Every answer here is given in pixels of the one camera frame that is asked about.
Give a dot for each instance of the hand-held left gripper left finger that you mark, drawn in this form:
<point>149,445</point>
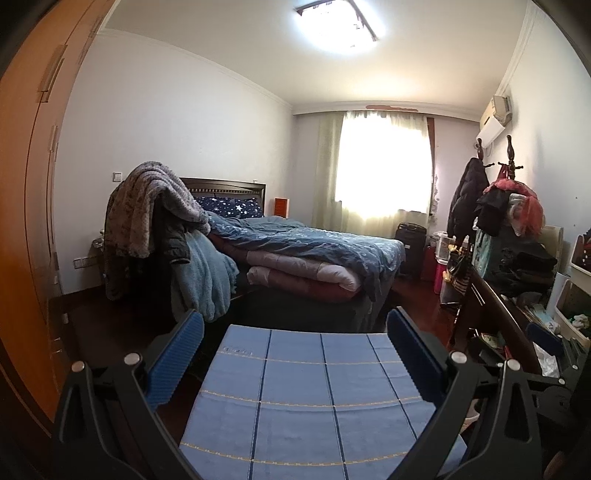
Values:
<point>178,357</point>

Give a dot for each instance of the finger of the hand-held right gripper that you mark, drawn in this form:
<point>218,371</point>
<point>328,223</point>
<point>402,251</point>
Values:
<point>542,337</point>
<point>549,379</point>

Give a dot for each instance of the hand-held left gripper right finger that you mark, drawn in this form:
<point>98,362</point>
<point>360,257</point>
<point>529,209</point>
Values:
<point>411,353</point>

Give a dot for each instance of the white crumpled tissue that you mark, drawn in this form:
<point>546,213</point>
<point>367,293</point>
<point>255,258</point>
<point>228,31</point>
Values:
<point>548,364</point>

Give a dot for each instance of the white storage boxes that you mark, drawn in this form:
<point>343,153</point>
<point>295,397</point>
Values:
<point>575,295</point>

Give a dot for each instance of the dark wooden desk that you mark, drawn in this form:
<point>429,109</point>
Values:
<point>489,309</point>

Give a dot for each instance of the pile of black clothes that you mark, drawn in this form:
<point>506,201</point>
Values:
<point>526,265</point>

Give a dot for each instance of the pink bin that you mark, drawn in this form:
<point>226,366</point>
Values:
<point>441,279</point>

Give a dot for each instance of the cream board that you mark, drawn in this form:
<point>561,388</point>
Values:
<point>553,247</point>

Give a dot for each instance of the striped handbag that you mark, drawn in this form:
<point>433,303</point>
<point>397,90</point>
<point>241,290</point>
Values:
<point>458,274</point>

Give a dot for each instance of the teal gift bag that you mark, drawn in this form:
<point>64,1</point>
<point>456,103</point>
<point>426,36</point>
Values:
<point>487,254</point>

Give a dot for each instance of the dark bed base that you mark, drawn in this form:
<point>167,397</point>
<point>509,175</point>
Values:
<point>314,316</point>

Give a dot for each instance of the black suitcase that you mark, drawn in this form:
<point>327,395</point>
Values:
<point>411,249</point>

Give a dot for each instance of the dark patterned cloth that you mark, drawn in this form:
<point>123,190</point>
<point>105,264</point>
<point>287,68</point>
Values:
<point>115,272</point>

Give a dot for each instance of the white plastic container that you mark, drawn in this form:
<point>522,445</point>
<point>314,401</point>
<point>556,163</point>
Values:
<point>445,249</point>

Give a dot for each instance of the dark padded jacket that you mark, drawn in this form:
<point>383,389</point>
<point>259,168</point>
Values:
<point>171,240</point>

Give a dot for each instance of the red mesh cloth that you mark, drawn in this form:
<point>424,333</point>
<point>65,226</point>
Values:
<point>531,212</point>

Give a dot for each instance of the blue striped cloth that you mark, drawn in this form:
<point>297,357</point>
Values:
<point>295,415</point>

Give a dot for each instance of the black hanging garment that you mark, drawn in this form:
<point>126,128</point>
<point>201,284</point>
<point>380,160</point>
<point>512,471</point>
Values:
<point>494,207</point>

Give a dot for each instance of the pink folded quilt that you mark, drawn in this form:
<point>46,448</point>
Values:
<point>295,277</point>

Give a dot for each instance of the blue duvet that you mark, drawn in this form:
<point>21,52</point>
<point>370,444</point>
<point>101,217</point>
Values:
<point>314,242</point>

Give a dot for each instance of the black hanging coat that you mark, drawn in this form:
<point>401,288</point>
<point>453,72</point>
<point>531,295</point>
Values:
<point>466,198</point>

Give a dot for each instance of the star print pillow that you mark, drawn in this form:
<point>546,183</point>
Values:
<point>240,207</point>

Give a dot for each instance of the dark wooden headboard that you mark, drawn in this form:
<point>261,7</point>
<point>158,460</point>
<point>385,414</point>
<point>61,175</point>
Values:
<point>221,185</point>

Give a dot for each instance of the orange wooden nightstand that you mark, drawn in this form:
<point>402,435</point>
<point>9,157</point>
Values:
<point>282,207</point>

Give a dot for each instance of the wooden coat rack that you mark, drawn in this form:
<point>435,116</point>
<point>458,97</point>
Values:
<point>480,147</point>
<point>510,154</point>

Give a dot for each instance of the cream sheer curtain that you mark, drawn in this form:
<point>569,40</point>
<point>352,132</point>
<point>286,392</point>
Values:
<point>328,184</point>

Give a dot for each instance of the brown curtain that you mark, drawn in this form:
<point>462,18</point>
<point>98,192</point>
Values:
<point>433,161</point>

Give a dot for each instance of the white air conditioner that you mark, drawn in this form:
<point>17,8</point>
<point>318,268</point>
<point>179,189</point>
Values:
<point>494,122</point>

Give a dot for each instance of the wooden wardrobe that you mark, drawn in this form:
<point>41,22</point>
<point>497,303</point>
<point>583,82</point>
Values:
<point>23,184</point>

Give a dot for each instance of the square ceiling light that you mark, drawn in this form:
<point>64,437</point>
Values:
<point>341,25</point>

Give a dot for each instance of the wall socket strip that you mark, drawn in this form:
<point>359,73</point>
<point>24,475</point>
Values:
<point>85,263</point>

